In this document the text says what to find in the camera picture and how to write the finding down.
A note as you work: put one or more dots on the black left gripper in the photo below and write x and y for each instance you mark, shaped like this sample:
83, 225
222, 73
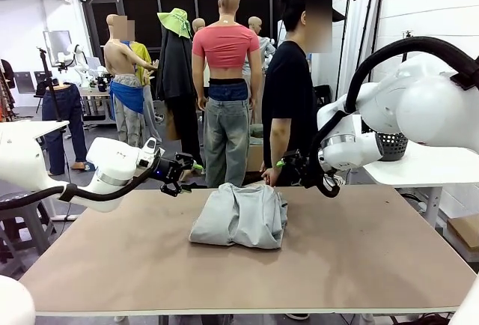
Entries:
166, 171

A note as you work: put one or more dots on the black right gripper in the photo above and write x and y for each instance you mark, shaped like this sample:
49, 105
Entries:
310, 167

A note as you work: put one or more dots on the grey training pants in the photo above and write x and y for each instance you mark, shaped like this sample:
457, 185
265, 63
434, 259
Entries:
239, 220

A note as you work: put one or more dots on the black perforated plastic basket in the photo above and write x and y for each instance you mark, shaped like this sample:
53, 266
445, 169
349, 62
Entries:
393, 149

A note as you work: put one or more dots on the small white robot arm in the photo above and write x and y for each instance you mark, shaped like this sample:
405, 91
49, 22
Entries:
80, 59

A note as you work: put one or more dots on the person's right forearm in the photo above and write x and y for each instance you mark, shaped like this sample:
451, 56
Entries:
280, 149

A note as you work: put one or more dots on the person's right hand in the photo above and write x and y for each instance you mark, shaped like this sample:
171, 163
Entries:
271, 177

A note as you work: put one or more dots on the open brown carton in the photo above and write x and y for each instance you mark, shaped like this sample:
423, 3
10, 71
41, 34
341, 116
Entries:
256, 156

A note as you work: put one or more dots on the faded blue-grey jeans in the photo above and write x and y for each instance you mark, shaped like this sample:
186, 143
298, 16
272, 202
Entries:
226, 141

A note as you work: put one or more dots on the grey camouflage trousers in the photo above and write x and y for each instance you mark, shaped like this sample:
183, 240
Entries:
129, 134

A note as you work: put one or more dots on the black chair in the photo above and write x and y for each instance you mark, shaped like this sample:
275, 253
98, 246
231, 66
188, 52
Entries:
322, 94

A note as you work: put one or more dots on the person in black t-shirt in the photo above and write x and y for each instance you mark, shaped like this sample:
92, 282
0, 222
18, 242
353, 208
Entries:
288, 78

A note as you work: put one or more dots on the blue cloth wrap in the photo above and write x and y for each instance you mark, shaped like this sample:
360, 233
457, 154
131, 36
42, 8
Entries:
129, 96

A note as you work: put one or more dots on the mannequin in black coat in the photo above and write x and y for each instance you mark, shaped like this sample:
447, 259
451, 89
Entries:
176, 70

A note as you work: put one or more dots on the cluttered white desk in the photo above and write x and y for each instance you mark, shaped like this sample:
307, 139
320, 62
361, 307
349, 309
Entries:
97, 94

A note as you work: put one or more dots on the mannequin in yellow shirt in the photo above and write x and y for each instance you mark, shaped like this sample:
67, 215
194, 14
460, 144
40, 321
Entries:
142, 59

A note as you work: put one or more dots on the mannequin in grey top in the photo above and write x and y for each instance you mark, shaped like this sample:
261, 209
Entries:
263, 48

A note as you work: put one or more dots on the shirtless beige mannequin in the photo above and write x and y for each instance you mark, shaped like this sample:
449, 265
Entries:
118, 59

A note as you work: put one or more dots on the dark blue jeans torso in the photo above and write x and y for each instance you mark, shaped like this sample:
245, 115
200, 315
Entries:
61, 108

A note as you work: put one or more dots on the red crop top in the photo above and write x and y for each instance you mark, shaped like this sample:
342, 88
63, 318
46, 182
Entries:
224, 44

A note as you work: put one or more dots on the bare mannequin head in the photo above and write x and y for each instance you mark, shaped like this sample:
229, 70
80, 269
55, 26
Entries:
199, 25

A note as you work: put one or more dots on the green bucket hat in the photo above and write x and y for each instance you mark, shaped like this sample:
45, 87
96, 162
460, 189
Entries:
176, 21

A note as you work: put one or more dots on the black stand pole curved end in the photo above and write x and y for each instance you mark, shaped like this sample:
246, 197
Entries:
348, 21

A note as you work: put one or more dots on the white backdrop cloth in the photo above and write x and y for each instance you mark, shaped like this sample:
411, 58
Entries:
359, 14

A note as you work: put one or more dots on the grey plastic stool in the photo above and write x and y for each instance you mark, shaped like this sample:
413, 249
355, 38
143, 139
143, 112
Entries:
15, 215

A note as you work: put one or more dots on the bald tan mannequin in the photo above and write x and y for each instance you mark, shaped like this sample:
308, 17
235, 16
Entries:
229, 3

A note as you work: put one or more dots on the white framed monitor panel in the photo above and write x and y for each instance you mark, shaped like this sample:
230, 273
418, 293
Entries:
56, 46

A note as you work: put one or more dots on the grey square panel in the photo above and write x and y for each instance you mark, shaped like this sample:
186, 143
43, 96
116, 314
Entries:
24, 82

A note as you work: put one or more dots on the flat cardboard box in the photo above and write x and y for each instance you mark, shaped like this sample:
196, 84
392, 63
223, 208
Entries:
464, 235

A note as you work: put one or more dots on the straight black stand pole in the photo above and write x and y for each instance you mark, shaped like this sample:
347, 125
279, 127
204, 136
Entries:
379, 3
368, 3

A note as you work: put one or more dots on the hanging brown garments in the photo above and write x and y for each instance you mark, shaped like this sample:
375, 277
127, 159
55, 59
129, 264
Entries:
5, 85

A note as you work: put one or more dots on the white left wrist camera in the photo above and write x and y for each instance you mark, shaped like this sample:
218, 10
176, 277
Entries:
149, 149

